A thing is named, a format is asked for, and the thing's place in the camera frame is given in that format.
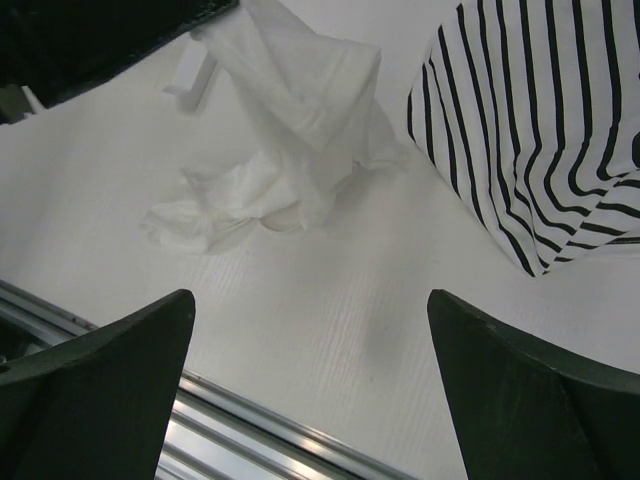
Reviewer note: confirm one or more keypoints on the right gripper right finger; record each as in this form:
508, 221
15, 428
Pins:
524, 408

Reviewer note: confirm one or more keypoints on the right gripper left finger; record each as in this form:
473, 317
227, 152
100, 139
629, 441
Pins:
97, 406

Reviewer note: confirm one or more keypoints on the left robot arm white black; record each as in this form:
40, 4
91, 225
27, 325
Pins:
58, 50

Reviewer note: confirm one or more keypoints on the white black striped tank top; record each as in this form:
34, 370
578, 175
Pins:
529, 111

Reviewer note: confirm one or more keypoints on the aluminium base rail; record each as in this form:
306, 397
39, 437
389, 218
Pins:
214, 433

